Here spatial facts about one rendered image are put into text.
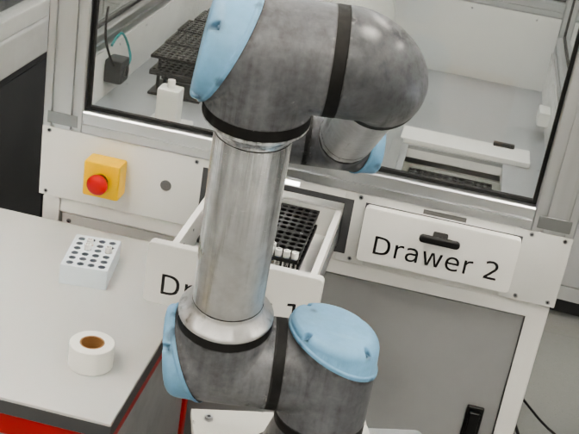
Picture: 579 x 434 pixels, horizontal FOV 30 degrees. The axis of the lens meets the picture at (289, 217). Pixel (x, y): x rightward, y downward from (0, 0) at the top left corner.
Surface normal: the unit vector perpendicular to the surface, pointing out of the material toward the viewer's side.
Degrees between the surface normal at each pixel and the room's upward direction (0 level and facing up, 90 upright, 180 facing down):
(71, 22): 90
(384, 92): 98
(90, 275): 90
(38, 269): 0
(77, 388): 0
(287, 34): 55
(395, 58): 67
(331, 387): 90
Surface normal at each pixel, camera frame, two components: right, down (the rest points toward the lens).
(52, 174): -0.19, 0.39
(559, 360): 0.14, -0.90
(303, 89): -0.04, 0.65
